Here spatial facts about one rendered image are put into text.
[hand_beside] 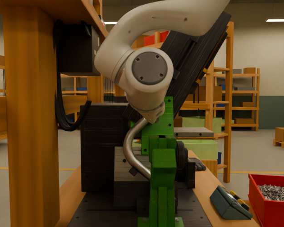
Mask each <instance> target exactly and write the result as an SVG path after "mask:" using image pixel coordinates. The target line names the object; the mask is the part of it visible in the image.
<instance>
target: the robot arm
mask: <svg viewBox="0 0 284 227"><path fill-rule="evenodd" d="M229 2H230V0H163V1H157V2H152V3H148V4H145V5H141V6H139V7H136V8H134V9H133V10H131V11H129V12H128V13H126V14H125V15H124V16H123V17H122V18H121V19H120V20H119V21H118V22H117V23H116V24H115V25H114V27H113V28H112V29H111V31H110V32H109V34H108V35H107V37H106V38H105V40H104V41H103V43H102V44H101V46H100V48H99V50H98V51H97V53H96V56H95V58H94V66H95V68H96V70H97V71H98V72H99V73H100V74H102V75H103V76H104V77H106V78H107V79H109V80H110V81H112V82H113V83H115V84H116V85H118V86H119V87H120V88H121V89H123V90H124V91H125V92H126V99H127V101H128V102H129V104H130V105H131V107H132V108H133V109H135V110H136V111H138V112H137V116H140V118H143V117H144V118H145V119H146V120H147V121H148V122H149V123H154V122H155V123H157V122H158V121H159V116H162V114H163V113H164V111H165V102H164V98H165V95H166V92H167V90H168V88H169V85H170V82H171V80H172V77H173V73H174V67H173V64H172V61H171V59H170V57H169V56H168V55H167V54H166V53H165V52H163V51H162V50H160V49H158V48H154V47H143V48H140V49H138V50H136V51H135V50H133V49H132V48H131V45H132V44H133V42H134V41H135V40H136V39H137V38H138V37H139V36H140V35H142V34H143V33H145V32H148V31H151V30H156V29H167V30H172V31H176V32H180V33H184V34H187V35H191V36H203V35H205V34H206V33H207V32H208V31H209V30H210V29H211V27H212V26H213V25H214V23H215V22H216V20H217V19H218V17H219V16H220V15H221V13H222V12H223V10H224V9H225V7H226V6H227V4H228V3H229Z"/></svg>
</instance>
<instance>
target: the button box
mask: <svg viewBox="0 0 284 227"><path fill-rule="evenodd" d="M226 191H227V190H226ZM226 191H225V189H224V188H222V187H221V186H220V185H218V186H217V188H216V189H215V190H214V192H213V193H212V195H211V196H210V200H211V201H212V203H213V204H214V206H215V207H216V209H217V210H218V212H219V213H220V215H221V216H222V218H224V219H226V220H251V218H252V217H253V214H252V213H251V212H250V211H249V210H247V209H246V208H244V207H243V206H242V205H241V203H240V202H239V201H238V199H236V198H235V197H234V195H233V194H231V193H230V191H228V192H229V193H227V192H226ZM228 194H230V195H231V196H232V197H233V199H235V200H236V201H237V202H235V201H234V200H233V199H232V197H231V196H229V195H228Z"/></svg>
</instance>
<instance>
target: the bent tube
mask: <svg viewBox="0 0 284 227"><path fill-rule="evenodd" d="M148 123H149V122H148V121H147V120H146V119H145V118H144V117H143V118H141V119H139V120H138V121H137V122H136V123H135V124H134V125H133V126H132V127H131V128H130V129H129V131H128V132H127V134H126V136H125V138H124V145H123V149H124V155H125V157H126V159H127V161H128V162H129V164H130V165H131V166H132V167H133V168H135V169H136V170H137V171H138V172H139V173H141V174H142V175H143V176H144V177H145V178H146V179H147V180H148V181H150V174H151V171H150V169H149V168H147V167H146V166H145V165H144V164H143V163H141V162H140V161H139V160H138V159H137V158H136V157H135V155H134V153H133V150H132V143H133V139H134V137H135V136H136V135H137V134H138V133H139V132H140V131H141V130H142V129H143V128H144V127H145V126H146V125H147V124H148Z"/></svg>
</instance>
